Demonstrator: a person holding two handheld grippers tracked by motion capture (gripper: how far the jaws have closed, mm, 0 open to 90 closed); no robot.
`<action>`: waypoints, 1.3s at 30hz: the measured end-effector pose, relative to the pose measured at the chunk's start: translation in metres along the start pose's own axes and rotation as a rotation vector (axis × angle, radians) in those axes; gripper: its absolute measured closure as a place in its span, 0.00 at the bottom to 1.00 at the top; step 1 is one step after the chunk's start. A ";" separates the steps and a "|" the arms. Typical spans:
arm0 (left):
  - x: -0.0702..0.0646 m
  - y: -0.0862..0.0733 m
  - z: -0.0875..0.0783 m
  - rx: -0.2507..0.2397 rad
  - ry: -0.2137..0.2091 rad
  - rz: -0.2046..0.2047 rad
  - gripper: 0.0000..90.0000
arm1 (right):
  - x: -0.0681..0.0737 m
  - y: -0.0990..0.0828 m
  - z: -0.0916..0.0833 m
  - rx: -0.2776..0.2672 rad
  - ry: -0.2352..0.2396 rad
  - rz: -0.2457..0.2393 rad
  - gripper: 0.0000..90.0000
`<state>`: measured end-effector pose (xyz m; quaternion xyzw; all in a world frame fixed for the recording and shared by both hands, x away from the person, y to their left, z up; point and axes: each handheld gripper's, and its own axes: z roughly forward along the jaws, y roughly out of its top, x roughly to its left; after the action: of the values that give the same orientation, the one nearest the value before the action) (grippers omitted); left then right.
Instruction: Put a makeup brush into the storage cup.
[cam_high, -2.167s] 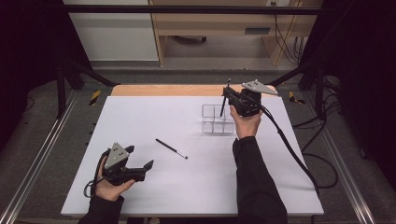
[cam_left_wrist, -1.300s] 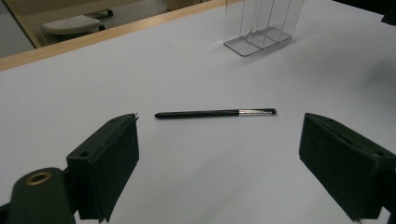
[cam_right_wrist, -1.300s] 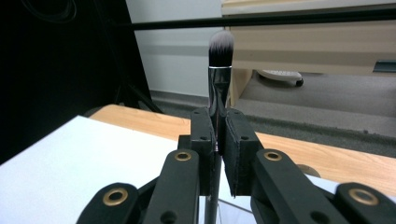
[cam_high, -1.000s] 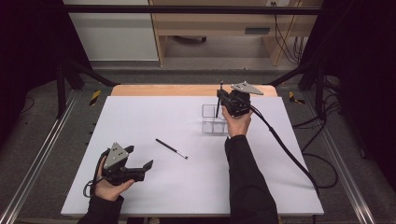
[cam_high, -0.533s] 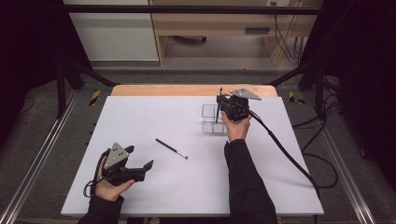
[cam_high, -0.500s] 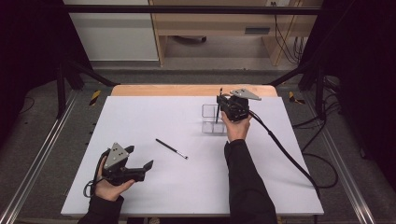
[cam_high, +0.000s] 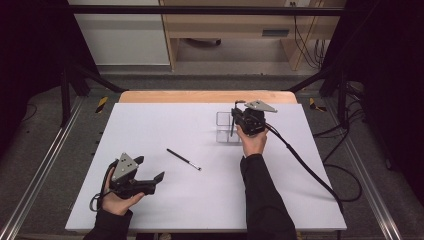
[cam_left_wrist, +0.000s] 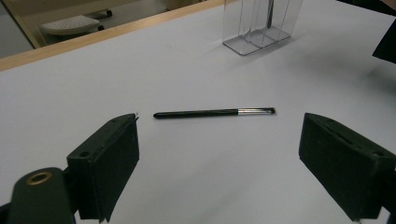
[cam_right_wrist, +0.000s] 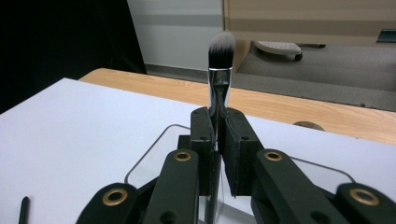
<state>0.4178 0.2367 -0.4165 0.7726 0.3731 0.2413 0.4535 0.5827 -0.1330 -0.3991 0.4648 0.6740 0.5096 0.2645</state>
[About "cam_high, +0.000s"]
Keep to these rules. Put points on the black curtain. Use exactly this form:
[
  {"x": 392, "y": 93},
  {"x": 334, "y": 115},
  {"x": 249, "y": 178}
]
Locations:
[
  {"x": 393, "y": 66},
  {"x": 26, "y": 50}
]

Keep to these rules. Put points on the aluminium floor rail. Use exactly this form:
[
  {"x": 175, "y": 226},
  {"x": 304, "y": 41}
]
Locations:
[
  {"x": 370, "y": 188},
  {"x": 39, "y": 173}
]

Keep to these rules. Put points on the white cabinet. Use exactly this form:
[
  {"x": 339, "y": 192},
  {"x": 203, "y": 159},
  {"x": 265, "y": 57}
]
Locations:
[{"x": 123, "y": 40}]

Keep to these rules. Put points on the person's right hand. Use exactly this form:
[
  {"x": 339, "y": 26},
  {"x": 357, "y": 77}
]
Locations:
[{"x": 253, "y": 145}]

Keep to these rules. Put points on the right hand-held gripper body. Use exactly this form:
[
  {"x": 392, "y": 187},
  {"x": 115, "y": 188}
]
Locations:
[{"x": 251, "y": 121}]

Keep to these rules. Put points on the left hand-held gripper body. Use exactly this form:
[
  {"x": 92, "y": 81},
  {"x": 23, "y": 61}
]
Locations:
[{"x": 124, "y": 166}]

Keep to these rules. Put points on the wooden table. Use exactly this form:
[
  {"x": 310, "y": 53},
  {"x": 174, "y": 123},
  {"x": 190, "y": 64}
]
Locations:
[{"x": 200, "y": 96}]

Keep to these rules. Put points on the black yellow tape marker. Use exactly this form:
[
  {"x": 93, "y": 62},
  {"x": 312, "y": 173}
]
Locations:
[
  {"x": 101, "y": 104},
  {"x": 315, "y": 105}
]

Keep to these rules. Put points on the black metal crossbar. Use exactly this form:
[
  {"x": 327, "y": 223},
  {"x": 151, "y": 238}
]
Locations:
[{"x": 200, "y": 10}]

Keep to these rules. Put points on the light wooden desk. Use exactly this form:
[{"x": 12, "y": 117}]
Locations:
[{"x": 226, "y": 25}]

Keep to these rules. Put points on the clear plastic organizer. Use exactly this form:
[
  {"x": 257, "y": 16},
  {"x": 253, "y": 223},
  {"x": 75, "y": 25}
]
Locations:
[{"x": 224, "y": 128}]

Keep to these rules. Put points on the person's left hand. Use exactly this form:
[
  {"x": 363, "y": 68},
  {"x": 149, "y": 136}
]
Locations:
[{"x": 115, "y": 205}]

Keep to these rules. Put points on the black metal stand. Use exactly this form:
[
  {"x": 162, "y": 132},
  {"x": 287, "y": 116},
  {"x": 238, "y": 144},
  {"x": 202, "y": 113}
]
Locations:
[
  {"x": 342, "y": 100},
  {"x": 65, "y": 100}
]

